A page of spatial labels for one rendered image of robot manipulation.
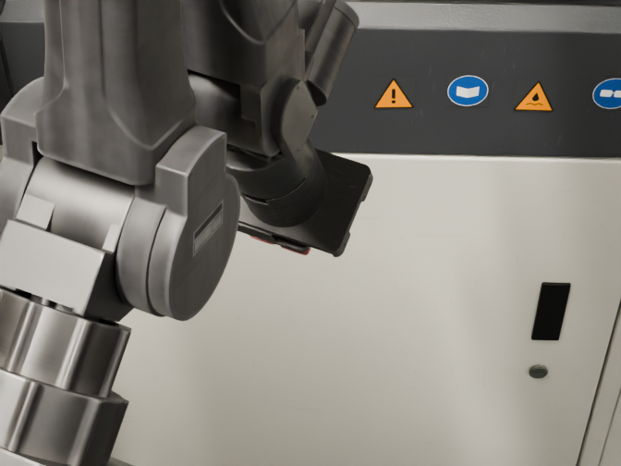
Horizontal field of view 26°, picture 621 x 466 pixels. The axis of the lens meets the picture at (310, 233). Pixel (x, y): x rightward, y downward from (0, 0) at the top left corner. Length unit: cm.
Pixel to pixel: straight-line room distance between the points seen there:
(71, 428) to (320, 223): 32
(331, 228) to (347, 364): 72
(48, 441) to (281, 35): 25
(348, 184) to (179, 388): 80
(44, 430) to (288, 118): 23
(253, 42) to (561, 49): 60
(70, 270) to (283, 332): 94
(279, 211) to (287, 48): 16
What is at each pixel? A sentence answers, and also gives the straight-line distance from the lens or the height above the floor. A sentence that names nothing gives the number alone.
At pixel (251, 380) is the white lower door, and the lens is 164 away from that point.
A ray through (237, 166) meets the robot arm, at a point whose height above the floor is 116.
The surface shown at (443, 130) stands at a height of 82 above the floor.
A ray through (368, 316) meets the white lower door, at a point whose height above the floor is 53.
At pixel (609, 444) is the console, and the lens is 177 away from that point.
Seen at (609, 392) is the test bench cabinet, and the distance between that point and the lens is 167.
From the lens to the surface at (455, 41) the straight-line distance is 125.
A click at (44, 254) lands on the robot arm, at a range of 64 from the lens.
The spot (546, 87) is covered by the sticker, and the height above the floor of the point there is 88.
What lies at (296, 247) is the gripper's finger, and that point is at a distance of 92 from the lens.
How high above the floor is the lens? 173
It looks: 48 degrees down
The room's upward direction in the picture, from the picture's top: straight up
